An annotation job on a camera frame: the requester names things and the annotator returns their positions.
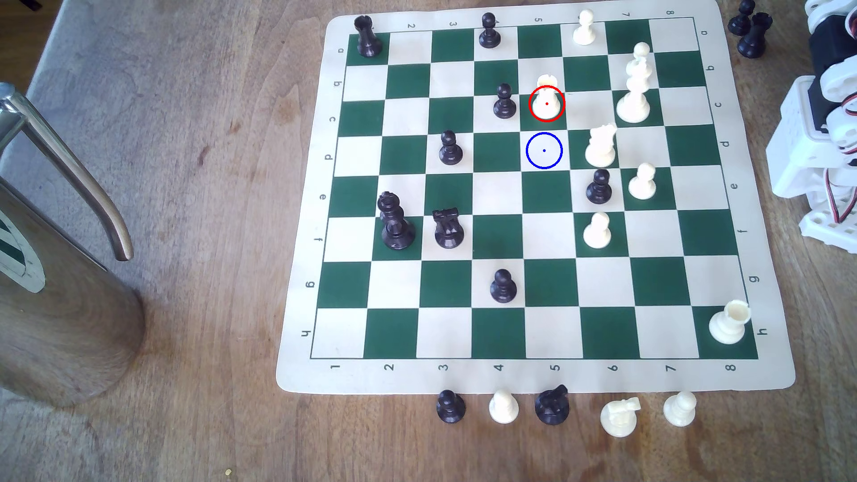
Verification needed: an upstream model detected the white rook chess piece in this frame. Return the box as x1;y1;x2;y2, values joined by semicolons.
708;299;752;345

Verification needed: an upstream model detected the green and white chess mat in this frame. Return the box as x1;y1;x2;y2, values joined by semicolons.
276;0;796;395

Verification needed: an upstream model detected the black king chess piece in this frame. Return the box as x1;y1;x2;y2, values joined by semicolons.
377;191;416;251

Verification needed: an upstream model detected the stainless steel pitcher with handle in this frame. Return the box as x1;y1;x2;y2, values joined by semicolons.
0;82;147;409

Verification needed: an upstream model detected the black pawn chess piece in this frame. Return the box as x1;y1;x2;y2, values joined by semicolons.
438;130;464;166
493;83;517;119
436;390;467;424
489;269;518;304
586;169;613;205
478;12;502;49
728;0;756;37

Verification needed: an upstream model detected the white pawn red circled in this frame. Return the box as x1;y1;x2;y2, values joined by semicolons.
531;74;565;123

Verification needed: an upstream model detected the black knight chess piece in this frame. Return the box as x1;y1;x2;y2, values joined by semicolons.
534;384;571;427
432;207;466;249

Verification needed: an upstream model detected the red white servo cable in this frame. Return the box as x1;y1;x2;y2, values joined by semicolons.
825;167;857;226
833;92;857;158

